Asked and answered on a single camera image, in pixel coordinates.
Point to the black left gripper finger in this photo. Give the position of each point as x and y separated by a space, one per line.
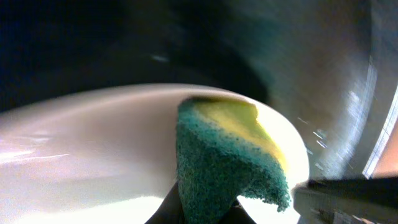
171 212

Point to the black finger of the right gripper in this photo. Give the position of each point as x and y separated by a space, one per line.
346 201

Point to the green yellow sponge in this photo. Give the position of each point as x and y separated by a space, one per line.
224 152

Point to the pink plate with green stain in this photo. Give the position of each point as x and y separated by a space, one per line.
109 156

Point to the round black tray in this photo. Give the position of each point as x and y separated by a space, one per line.
330 67

